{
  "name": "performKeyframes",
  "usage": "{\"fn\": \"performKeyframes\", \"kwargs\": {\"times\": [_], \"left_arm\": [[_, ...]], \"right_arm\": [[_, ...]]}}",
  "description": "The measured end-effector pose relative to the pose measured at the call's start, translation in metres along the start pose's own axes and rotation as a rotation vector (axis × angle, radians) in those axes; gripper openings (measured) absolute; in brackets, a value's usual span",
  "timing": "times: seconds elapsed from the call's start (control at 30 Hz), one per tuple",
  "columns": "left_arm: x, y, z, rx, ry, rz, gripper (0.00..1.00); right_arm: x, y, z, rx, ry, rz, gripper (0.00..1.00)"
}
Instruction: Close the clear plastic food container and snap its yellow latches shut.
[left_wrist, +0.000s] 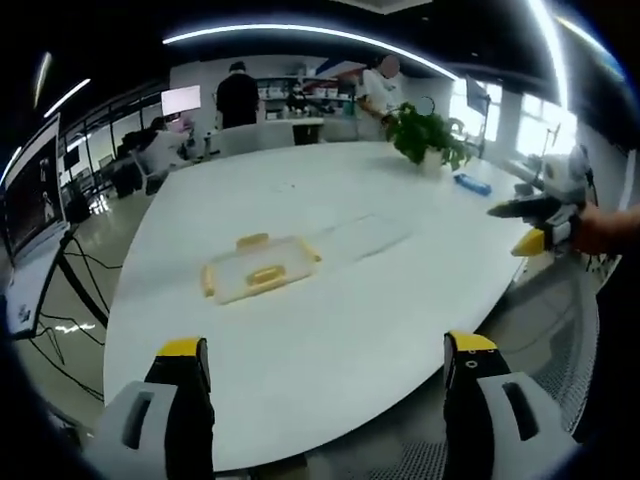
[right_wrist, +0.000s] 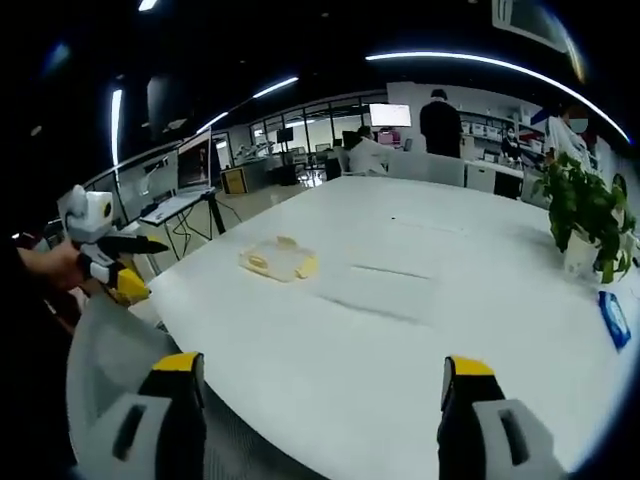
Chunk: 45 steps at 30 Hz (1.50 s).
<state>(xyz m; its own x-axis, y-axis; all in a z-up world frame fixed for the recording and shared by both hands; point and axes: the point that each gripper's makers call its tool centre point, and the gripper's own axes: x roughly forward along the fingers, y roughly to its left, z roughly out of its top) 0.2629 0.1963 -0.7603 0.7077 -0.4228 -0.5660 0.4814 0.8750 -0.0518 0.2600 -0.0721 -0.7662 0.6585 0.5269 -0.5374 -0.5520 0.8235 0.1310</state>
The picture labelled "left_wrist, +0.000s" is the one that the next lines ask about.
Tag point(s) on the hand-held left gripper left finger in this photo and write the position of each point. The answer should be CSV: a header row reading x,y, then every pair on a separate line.
x,y
165,430

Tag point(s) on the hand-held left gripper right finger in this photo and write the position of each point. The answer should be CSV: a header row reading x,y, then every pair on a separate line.
x,y
475,430

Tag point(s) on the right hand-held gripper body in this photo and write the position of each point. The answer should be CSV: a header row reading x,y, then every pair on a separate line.
x,y
567,177

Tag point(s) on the clear box with yellow buckles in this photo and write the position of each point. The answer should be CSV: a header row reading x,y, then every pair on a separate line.
x,y
260,265

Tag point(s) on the person's right hand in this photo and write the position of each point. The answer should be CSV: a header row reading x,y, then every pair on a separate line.
x,y
597,230

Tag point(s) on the blue packet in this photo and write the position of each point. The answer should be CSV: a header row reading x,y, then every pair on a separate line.
x,y
472,183

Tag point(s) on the grey mesh office chair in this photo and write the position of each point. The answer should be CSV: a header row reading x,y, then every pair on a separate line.
x,y
550,340

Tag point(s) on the green potted plant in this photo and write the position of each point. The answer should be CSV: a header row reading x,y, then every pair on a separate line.
x,y
425,132

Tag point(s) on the clear plastic lid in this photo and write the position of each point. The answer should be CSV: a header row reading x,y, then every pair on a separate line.
x,y
372,237

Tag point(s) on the storage shelf with boxes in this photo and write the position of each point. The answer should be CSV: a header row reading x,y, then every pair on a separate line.
x,y
320,95

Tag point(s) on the large monitor on stand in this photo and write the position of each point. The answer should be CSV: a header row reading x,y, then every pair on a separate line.
x,y
32,215

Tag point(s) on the curved ceiling light strip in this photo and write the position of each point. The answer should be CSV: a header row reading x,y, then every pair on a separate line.
x,y
310,35

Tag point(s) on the wall screen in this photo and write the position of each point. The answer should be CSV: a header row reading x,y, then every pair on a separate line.
x,y
181,100

